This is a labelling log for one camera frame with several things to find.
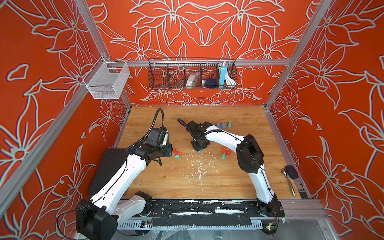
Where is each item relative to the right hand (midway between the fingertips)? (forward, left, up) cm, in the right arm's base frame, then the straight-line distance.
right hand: (195, 148), depth 91 cm
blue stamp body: (-5, -3, +6) cm, 8 cm away
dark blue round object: (+30, -10, +27) cm, 42 cm away
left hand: (-6, +14, +11) cm, 19 cm away
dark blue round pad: (-13, -56, -3) cm, 57 cm away
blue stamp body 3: (+19, -20, -2) cm, 28 cm away
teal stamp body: (+20, -25, -2) cm, 32 cm away
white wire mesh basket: (+33, +57, +28) cm, 72 cm away
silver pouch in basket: (+33, +2, +28) cm, 43 cm away
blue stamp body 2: (+20, -16, -1) cm, 26 cm away
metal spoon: (-13, -52, -2) cm, 53 cm away
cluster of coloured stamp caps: (-2, +11, -3) cm, 12 cm away
